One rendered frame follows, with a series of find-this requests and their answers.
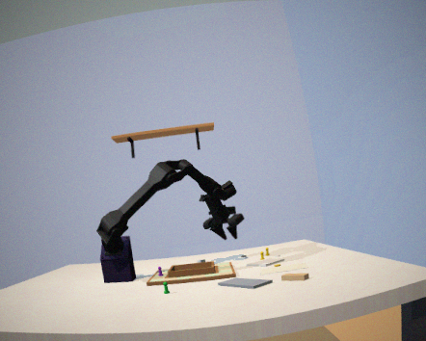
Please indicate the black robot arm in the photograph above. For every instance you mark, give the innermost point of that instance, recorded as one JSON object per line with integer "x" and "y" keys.
{"x": 163, "y": 175}

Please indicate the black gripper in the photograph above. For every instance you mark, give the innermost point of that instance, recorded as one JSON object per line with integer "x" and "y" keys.
{"x": 219, "y": 217}

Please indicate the brown board border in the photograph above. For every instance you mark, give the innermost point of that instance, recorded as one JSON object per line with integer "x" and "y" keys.
{"x": 197, "y": 279}

